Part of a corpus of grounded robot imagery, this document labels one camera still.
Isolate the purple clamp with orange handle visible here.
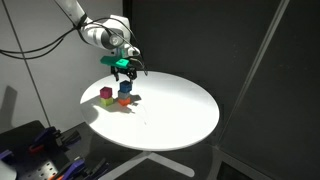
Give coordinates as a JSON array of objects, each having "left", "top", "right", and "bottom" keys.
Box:
[{"left": 49, "top": 159, "right": 85, "bottom": 180}]

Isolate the purple clamp with red handle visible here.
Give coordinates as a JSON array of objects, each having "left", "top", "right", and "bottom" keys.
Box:
[{"left": 29, "top": 126, "right": 61, "bottom": 154}]

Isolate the lime green block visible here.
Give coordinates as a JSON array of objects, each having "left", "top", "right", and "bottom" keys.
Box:
[{"left": 100, "top": 97, "right": 113, "bottom": 106}]

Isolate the white round table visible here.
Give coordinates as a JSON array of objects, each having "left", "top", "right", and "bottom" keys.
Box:
[{"left": 80, "top": 71, "right": 220, "bottom": 151}]

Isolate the blue block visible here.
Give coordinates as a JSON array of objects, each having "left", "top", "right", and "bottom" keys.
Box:
[{"left": 120, "top": 80, "right": 132, "bottom": 93}]

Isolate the grey block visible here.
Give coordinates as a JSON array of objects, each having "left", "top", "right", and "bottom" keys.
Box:
[{"left": 118, "top": 90, "right": 130, "bottom": 99}]

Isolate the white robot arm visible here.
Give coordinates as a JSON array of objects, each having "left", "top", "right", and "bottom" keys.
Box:
[{"left": 55, "top": 0, "right": 140, "bottom": 81}]

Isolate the white table base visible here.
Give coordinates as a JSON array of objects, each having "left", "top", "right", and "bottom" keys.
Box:
[{"left": 98, "top": 151, "right": 195, "bottom": 180}]

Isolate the magenta block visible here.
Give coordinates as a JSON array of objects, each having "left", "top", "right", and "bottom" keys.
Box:
[{"left": 100, "top": 87, "right": 113, "bottom": 99}]

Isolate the orange block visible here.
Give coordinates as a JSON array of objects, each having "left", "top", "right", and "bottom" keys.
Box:
[{"left": 118, "top": 97, "right": 131, "bottom": 106}]

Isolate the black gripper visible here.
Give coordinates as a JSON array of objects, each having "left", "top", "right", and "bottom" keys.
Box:
[{"left": 111, "top": 66, "right": 137, "bottom": 82}]

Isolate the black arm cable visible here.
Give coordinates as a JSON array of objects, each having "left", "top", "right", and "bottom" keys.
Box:
[{"left": 0, "top": 17, "right": 149, "bottom": 77}]

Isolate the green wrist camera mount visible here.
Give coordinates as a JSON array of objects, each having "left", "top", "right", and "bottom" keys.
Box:
[{"left": 100, "top": 56, "right": 129, "bottom": 69}]

